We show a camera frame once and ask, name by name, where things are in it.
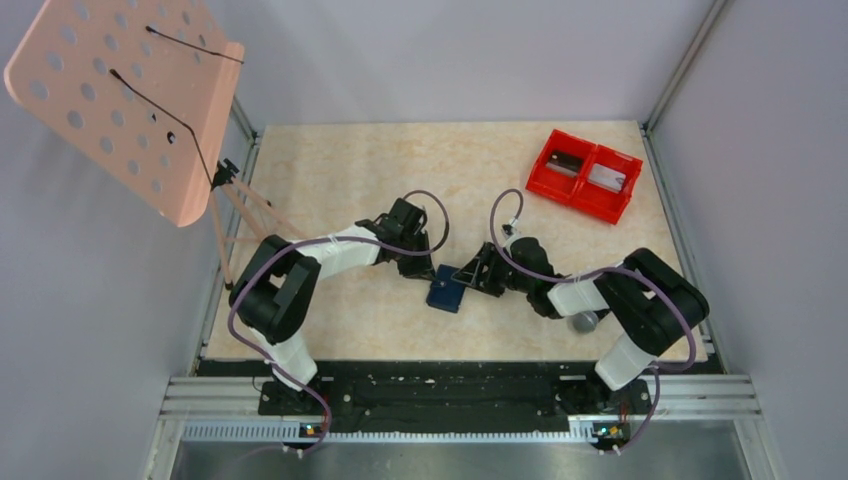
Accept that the pink music stand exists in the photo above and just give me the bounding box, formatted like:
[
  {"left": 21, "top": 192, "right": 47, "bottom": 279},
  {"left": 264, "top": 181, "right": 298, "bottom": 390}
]
[{"left": 3, "top": 0, "right": 307, "bottom": 291}]

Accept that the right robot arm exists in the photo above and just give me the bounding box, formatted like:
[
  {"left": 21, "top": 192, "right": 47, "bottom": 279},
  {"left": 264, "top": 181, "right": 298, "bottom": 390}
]
[{"left": 452, "top": 236, "right": 710, "bottom": 412}]

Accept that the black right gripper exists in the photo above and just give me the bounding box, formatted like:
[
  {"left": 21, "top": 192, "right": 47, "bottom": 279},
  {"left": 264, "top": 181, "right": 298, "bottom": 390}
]
[{"left": 453, "top": 241, "right": 534, "bottom": 297}]

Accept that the red double bin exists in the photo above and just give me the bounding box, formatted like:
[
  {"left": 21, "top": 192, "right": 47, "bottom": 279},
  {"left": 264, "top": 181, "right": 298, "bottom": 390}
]
[{"left": 525, "top": 129, "right": 643, "bottom": 225}]

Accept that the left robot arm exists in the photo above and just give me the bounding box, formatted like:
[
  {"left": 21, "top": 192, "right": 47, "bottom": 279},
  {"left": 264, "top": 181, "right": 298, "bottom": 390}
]
[{"left": 228, "top": 198, "right": 435, "bottom": 414}]

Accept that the blue leather card holder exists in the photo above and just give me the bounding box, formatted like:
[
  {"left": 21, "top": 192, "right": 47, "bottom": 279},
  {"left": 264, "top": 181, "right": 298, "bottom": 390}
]
[{"left": 425, "top": 264, "right": 466, "bottom": 314}]

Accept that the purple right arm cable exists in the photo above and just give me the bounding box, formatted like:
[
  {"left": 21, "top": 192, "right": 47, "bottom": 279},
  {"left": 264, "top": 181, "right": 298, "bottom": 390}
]
[{"left": 488, "top": 188, "right": 698, "bottom": 454}]

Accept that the silver card in right bin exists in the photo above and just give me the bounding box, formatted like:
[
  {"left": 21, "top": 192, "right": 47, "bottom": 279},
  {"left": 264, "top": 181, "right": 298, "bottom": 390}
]
[{"left": 588, "top": 163, "right": 627, "bottom": 193}]

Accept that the black microphone grey head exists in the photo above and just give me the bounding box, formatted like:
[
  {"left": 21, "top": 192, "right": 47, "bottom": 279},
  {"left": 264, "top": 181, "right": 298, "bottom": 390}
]
[{"left": 570, "top": 311, "right": 600, "bottom": 335}]

